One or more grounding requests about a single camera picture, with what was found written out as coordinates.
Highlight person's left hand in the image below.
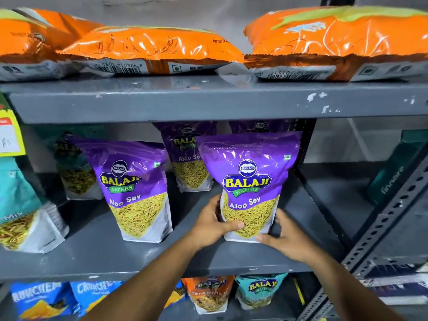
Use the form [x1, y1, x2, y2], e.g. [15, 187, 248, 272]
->
[187, 194, 245, 252]

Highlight person's right hand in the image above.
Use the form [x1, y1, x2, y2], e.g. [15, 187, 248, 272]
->
[256, 209, 322, 265]

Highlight purple yellow snack packet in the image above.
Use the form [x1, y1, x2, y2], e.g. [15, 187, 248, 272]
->
[75, 138, 174, 244]
[153, 121, 218, 193]
[229, 119, 292, 134]
[197, 132, 303, 244]

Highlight person's left forearm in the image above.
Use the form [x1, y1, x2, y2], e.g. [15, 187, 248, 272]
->
[80, 238, 205, 321]

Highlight person's right forearm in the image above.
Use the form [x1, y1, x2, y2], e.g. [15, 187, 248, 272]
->
[308, 253, 406, 321]

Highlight small teal snack packet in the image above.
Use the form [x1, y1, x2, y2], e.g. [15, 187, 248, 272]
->
[235, 273, 289, 311]

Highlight yellow strip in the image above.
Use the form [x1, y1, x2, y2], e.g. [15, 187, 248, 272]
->
[293, 277, 306, 307]

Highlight orange snack mix packet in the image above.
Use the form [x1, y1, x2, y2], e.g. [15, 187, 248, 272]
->
[181, 276, 235, 315]

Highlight blue chips packet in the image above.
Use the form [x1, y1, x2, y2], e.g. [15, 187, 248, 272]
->
[165, 280, 187, 309]
[9, 282, 80, 320]
[70, 280, 125, 317]

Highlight dark blue white packets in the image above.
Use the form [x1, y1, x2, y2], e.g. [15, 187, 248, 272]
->
[364, 262, 428, 307]

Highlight grey metal shelf rack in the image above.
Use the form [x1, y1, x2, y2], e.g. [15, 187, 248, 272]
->
[0, 75, 428, 321]

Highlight teal cardboard box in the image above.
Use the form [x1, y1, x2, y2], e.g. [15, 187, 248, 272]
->
[365, 130, 428, 206]

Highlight teal snack mix packet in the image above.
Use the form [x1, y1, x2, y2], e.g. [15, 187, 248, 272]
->
[0, 157, 70, 255]
[35, 125, 105, 201]

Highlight orange chips packet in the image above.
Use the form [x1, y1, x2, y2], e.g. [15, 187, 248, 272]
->
[243, 5, 428, 83]
[0, 8, 84, 82]
[56, 26, 245, 78]
[13, 6, 105, 47]

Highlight yellow price tag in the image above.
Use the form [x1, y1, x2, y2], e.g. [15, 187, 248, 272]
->
[0, 108, 27, 158]

